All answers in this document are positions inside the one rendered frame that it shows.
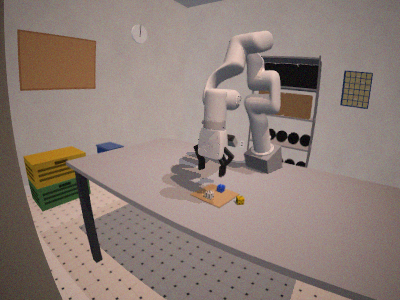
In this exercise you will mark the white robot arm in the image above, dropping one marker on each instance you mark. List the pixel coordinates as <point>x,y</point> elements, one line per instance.
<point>245,48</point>

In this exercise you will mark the yellow die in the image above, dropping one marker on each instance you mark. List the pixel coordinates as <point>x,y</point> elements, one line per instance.
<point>240,200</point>

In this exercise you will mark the blue die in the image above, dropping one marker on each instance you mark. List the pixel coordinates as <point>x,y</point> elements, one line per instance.
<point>221,188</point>

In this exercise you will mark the white die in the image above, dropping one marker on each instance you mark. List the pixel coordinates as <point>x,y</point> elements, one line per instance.
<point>209,194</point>

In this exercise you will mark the orange mat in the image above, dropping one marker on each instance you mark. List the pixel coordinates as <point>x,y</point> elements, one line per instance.
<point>219,199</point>

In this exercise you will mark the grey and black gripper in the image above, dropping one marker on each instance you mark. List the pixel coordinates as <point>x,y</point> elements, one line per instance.
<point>213,144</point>

